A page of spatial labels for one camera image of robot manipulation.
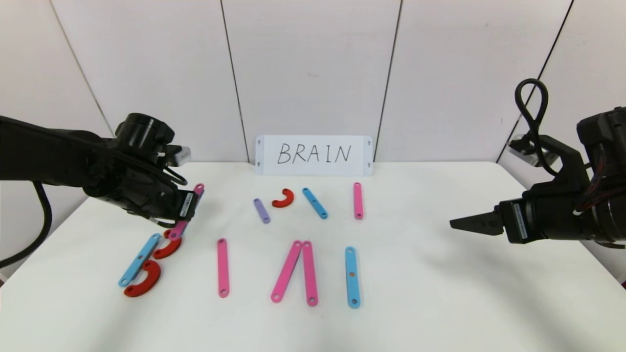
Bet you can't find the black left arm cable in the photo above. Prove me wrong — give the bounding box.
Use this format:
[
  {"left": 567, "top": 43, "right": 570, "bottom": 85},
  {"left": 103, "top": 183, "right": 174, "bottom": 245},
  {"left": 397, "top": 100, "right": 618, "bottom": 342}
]
[{"left": 0, "top": 181, "right": 53, "bottom": 268}]

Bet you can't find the purple short bar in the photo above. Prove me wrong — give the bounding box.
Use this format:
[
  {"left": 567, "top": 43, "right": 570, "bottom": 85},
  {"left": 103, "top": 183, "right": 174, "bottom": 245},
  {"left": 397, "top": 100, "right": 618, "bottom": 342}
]
[{"left": 253, "top": 198, "right": 271, "bottom": 224}]

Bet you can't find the white sign reading BRAIN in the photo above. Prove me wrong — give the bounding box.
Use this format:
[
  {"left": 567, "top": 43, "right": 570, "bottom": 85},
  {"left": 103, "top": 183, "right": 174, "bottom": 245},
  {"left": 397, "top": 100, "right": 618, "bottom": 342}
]
[{"left": 256, "top": 135, "right": 374, "bottom": 176}]

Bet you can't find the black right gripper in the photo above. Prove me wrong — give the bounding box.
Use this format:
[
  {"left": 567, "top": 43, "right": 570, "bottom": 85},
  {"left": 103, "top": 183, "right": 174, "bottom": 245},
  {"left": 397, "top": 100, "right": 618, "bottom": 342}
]
[{"left": 449, "top": 192, "right": 582, "bottom": 244}]

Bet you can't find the light blue three-hole bar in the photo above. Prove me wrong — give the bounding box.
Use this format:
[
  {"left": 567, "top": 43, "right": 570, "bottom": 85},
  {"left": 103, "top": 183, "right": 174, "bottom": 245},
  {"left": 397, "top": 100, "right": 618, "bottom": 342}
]
[
  {"left": 345, "top": 246, "right": 361, "bottom": 309},
  {"left": 118, "top": 233, "right": 161, "bottom": 287},
  {"left": 302, "top": 188, "right": 329, "bottom": 220}
]

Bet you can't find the black looped right arm cable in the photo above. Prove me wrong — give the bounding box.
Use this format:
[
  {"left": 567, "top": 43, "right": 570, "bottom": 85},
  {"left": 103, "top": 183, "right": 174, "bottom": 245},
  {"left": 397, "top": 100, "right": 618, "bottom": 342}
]
[{"left": 515, "top": 78, "right": 560, "bottom": 176}]

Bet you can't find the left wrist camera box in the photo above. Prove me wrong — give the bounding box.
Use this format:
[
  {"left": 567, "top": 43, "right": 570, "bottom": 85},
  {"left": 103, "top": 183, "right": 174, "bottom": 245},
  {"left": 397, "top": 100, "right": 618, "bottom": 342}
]
[{"left": 166, "top": 145, "right": 192, "bottom": 166}]

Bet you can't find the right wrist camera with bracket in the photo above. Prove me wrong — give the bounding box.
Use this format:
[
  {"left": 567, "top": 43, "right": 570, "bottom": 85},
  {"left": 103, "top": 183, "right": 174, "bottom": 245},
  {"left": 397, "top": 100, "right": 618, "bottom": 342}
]
[{"left": 508, "top": 134, "right": 590, "bottom": 196}]

